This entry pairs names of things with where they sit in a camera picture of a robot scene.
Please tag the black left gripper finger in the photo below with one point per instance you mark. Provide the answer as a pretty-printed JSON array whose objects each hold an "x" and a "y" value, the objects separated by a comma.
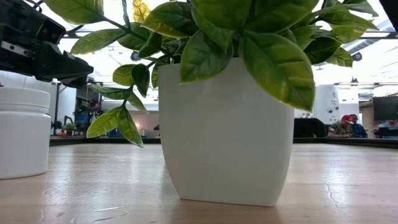
[
  {"x": 62, "y": 65},
  {"x": 74, "y": 82}
]

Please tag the white pill bottle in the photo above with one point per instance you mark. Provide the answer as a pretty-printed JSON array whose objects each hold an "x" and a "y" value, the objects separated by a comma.
[{"x": 23, "y": 140}]

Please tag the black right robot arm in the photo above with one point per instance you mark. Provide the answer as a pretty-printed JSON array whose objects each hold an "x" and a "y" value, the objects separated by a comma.
[{"x": 391, "y": 12}]

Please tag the person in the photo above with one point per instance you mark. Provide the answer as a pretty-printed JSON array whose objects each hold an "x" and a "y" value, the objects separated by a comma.
[
  {"x": 84, "y": 119},
  {"x": 388, "y": 124},
  {"x": 359, "y": 129},
  {"x": 340, "y": 129}
]

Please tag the small background potted plant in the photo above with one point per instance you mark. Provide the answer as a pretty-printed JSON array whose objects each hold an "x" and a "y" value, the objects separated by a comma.
[{"x": 70, "y": 127}]

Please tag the potted green artificial plant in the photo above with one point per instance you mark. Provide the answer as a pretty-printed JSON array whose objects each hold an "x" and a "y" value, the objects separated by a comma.
[{"x": 227, "y": 140}]

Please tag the black draped table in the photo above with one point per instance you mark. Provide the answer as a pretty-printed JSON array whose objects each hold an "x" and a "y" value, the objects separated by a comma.
[{"x": 308, "y": 129}]

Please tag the white printed pillar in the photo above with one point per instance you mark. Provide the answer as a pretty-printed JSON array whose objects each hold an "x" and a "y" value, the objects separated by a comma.
[{"x": 326, "y": 96}]

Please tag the dark monitor screen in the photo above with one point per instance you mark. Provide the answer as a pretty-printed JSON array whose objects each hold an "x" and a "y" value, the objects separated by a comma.
[{"x": 385, "y": 109}]

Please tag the black metal stand frame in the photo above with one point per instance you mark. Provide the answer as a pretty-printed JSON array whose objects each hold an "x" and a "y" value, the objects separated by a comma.
[{"x": 57, "y": 102}]

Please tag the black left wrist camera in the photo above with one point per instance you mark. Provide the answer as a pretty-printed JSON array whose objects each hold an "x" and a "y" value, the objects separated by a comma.
[{"x": 51, "y": 31}]

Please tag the black dome camera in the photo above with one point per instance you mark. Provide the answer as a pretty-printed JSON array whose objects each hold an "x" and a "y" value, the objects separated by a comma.
[
  {"x": 357, "y": 56},
  {"x": 135, "y": 56}
]

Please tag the black metal table frame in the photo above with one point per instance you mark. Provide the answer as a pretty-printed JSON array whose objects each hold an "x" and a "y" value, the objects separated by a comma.
[{"x": 342, "y": 142}]

